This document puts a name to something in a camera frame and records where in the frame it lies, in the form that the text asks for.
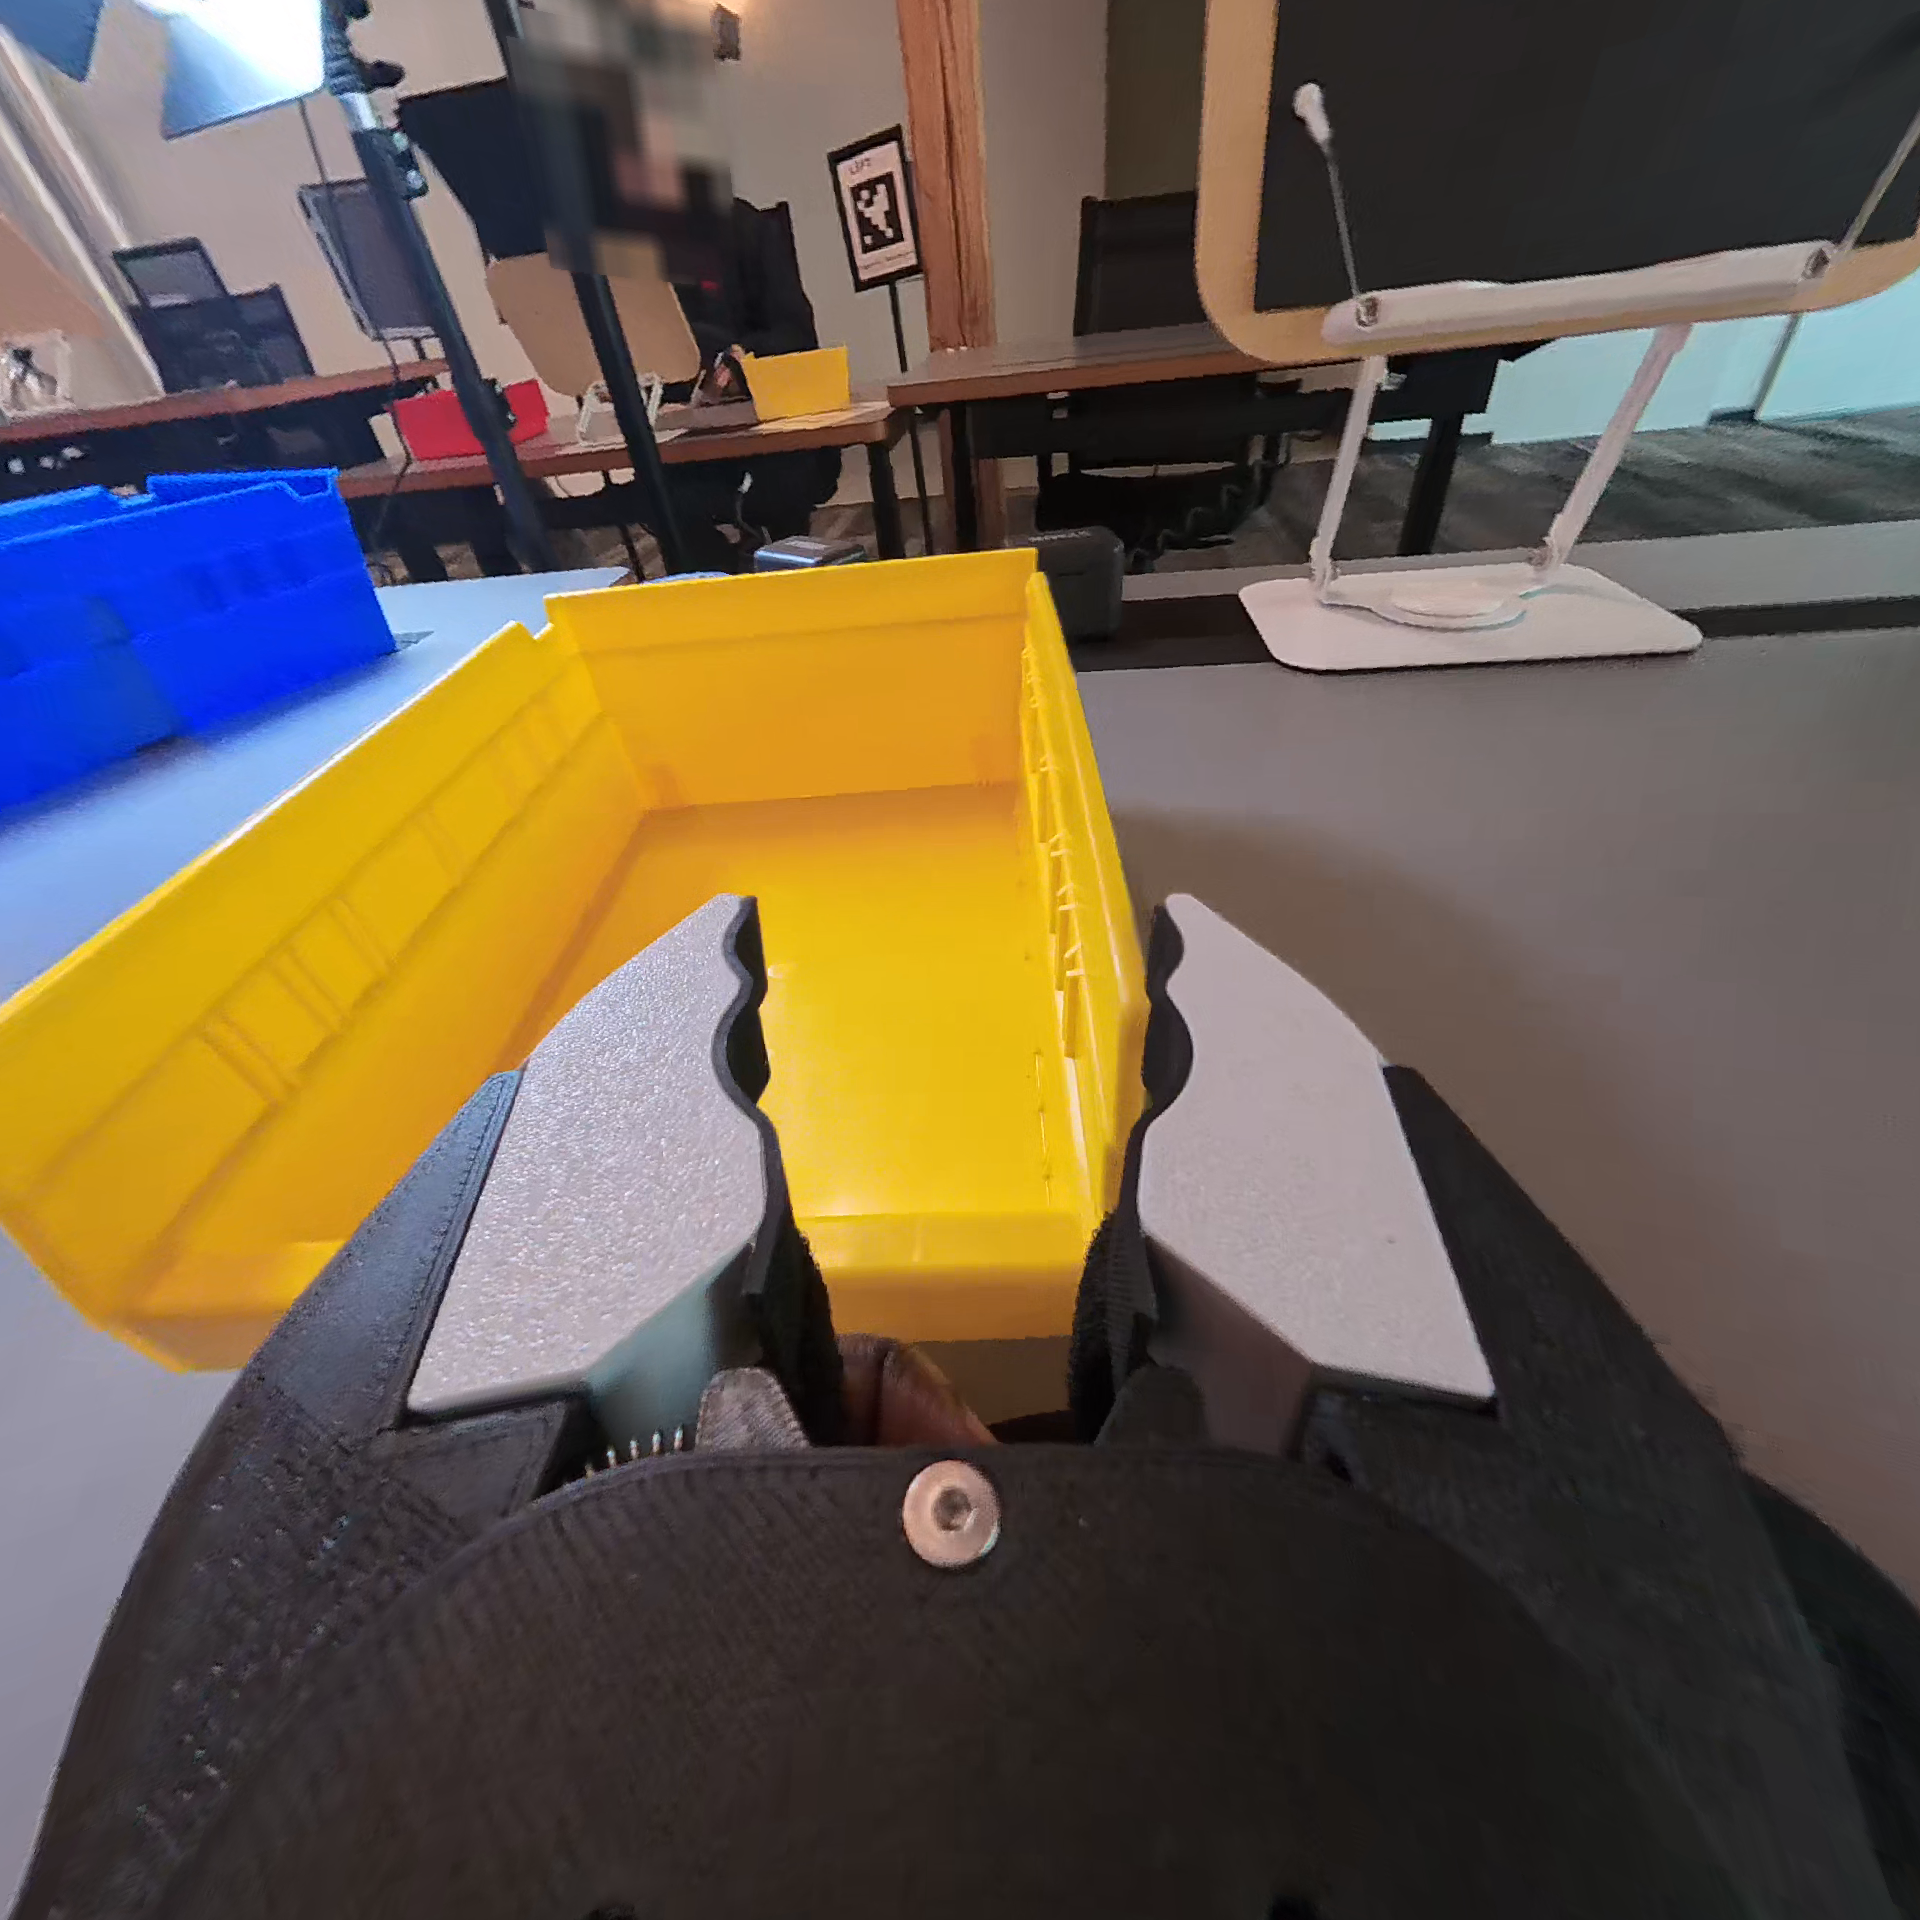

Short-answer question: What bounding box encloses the black and white marker sign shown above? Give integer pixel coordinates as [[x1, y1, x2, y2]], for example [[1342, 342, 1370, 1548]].
[[827, 128, 922, 296]]

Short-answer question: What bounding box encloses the black box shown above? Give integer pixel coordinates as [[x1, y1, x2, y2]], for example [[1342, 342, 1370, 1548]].
[[1001, 525, 1127, 640]]

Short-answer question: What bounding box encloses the white tablet stand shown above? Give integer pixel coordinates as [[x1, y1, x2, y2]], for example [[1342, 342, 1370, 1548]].
[[1242, 82, 1920, 672]]

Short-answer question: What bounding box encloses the red plastic bin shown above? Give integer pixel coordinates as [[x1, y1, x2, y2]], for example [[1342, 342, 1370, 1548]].
[[392, 377, 552, 459]]

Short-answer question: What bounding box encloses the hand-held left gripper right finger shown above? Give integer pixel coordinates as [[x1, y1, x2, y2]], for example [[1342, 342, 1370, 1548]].
[[1073, 893, 1500, 1449]]

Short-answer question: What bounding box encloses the brown wooden table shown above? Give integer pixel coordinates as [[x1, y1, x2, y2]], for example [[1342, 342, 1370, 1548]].
[[0, 358, 454, 497], [337, 393, 911, 579]]

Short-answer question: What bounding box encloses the black light stand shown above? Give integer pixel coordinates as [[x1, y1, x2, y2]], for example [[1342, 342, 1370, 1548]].
[[323, 0, 699, 579]]

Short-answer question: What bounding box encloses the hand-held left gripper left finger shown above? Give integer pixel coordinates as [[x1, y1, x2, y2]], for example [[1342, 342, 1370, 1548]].
[[404, 893, 798, 1466]]

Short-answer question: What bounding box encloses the person's left hand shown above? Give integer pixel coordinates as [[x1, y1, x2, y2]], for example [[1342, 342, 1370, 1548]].
[[832, 1332, 995, 1449]]

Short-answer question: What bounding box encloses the blue plastic bin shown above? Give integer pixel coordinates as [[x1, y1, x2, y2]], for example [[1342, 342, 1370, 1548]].
[[0, 469, 401, 812]]

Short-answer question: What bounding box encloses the small yellow bin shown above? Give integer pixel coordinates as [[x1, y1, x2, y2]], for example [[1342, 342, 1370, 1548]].
[[739, 346, 852, 426]]

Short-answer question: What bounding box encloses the dark monitor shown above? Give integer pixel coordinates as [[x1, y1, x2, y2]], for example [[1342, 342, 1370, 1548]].
[[297, 176, 441, 346]]

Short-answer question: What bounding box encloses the yellow plastic bin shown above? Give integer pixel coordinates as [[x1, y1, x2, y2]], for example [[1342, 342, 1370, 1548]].
[[0, 547, 1151, 1373]]

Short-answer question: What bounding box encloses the wooden post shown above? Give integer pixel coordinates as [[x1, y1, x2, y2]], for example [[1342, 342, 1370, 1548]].
[[896, 0, 1001, 354]]

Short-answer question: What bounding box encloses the studio light panel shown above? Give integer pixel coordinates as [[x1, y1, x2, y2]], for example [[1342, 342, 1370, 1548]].
[[151, 0, 337, 140]]

